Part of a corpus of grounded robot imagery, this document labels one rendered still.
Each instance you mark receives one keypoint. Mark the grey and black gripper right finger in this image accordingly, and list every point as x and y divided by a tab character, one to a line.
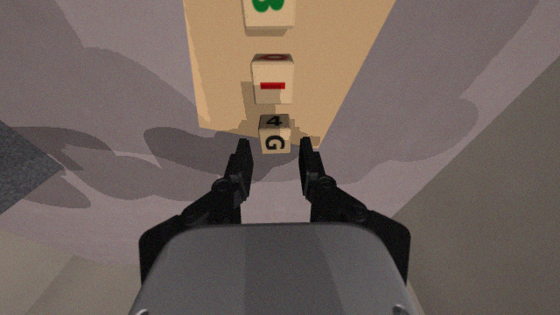
332	204

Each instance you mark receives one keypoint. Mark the tan flat mat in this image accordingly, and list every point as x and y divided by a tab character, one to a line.
328	44

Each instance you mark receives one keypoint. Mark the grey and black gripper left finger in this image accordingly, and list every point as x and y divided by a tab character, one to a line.
222	204

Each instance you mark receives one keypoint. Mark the beige letter block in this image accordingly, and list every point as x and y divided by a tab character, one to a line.
274	133
268	14
272	78

